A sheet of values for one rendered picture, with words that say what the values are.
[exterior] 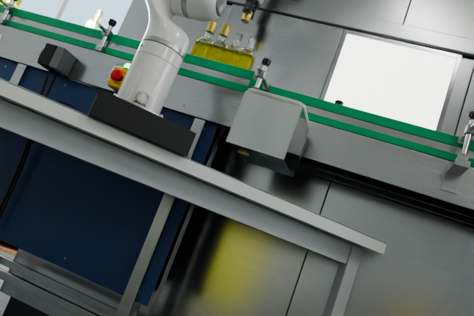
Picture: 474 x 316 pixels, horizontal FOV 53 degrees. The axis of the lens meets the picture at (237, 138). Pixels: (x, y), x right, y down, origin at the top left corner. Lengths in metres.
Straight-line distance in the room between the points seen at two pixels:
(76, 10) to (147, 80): 3.61
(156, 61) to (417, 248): 1.04
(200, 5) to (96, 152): 0.46
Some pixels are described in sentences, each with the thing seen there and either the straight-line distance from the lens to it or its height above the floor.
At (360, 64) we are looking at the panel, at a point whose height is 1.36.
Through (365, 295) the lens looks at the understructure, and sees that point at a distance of 1.69.
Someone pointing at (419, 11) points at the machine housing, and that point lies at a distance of 1.98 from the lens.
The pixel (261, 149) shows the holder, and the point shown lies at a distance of 1.27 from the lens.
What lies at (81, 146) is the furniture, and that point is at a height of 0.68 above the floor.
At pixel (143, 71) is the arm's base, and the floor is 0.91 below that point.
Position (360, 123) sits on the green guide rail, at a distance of 1.58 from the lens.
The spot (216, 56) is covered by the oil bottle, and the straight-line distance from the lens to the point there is 1.75.
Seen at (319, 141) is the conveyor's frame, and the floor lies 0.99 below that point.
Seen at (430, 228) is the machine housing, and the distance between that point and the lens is 1.72.
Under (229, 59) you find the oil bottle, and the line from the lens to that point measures 1.73.
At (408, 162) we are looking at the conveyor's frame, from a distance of 1.54.
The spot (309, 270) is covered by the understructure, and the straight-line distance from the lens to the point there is 1.70.
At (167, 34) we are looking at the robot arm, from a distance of 1.25.
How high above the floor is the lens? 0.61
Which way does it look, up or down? 11 degrees up
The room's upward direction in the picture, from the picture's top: 21 degrees clockwise
